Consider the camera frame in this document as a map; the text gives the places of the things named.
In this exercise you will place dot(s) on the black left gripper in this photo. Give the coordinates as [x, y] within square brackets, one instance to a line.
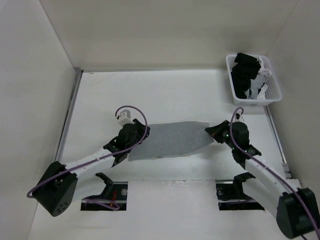
[141, 129]

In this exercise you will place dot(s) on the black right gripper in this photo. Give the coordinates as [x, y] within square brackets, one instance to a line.
[215, 131]

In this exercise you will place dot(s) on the grey tank top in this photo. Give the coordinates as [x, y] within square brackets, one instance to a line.
[172, 140]

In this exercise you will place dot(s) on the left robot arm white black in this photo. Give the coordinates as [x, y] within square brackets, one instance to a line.
[61, 184]

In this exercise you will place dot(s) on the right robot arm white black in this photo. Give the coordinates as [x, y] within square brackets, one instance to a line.
[295, 209]

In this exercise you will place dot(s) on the white tank top in basket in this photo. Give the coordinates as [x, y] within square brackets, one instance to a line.
[258, 86]

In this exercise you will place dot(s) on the black tank top in basket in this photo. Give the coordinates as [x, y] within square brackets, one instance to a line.
[245, 70]

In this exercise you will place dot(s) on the white perforated plastic basket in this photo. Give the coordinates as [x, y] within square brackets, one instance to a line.
[271, 94]

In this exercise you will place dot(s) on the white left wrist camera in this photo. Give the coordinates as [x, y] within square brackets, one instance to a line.
[124, 118]

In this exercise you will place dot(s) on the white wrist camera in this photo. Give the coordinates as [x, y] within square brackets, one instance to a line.
[239, 118]
[124, 118]

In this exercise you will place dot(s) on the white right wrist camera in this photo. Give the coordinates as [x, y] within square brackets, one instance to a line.
[239, 118]

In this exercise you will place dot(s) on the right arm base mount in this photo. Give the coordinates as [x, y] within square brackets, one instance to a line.
[230, 199]

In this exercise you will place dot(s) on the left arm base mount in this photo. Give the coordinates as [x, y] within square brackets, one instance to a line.
[115, 197]

